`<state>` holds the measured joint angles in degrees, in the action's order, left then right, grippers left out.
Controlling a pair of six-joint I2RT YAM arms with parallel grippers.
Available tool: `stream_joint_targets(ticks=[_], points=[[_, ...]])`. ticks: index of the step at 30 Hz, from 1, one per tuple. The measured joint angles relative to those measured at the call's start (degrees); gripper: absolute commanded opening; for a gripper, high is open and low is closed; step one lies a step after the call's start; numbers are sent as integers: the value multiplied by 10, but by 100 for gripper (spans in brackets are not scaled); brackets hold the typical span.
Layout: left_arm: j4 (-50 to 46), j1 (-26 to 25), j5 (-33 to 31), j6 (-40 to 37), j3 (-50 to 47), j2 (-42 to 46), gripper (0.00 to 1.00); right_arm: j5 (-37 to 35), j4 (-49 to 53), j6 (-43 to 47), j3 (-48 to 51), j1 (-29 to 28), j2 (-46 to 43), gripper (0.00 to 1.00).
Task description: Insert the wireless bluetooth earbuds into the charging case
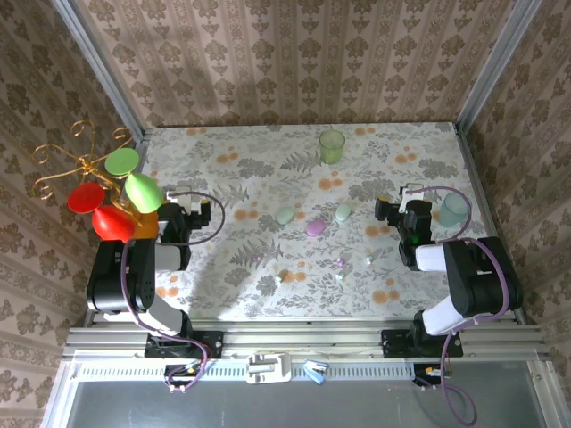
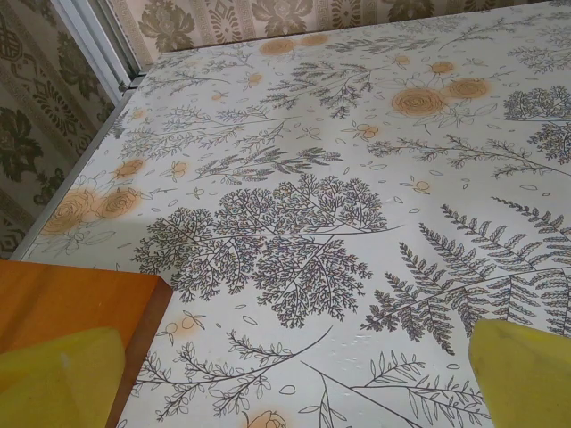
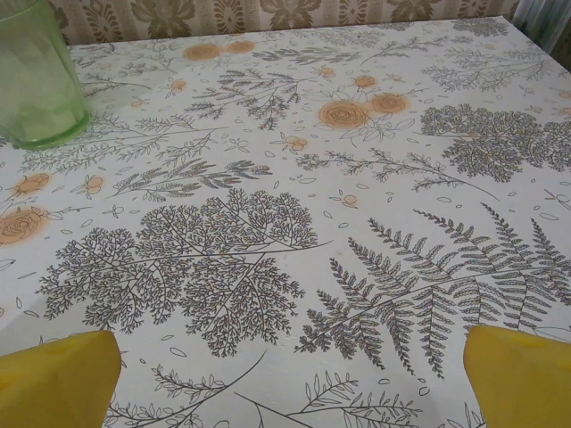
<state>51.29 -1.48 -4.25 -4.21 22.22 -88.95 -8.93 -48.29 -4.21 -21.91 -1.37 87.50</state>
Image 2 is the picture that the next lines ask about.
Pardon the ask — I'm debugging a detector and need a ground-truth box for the aluminium table side rail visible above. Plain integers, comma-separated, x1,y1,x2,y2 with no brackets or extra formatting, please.
8,73,151,262

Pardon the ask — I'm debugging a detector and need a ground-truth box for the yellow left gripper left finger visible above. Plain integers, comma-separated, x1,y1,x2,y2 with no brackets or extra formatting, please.
0,326,128,428

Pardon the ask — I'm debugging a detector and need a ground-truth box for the orange wooden base board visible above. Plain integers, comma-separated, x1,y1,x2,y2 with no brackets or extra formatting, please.
0,258,173,428

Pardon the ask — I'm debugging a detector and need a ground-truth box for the aluminium frame post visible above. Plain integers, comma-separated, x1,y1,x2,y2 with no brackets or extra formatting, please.
51,0,148,93

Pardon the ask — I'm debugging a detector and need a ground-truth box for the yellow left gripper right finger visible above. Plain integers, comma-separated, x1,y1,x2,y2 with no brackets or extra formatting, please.
467,317,571,428

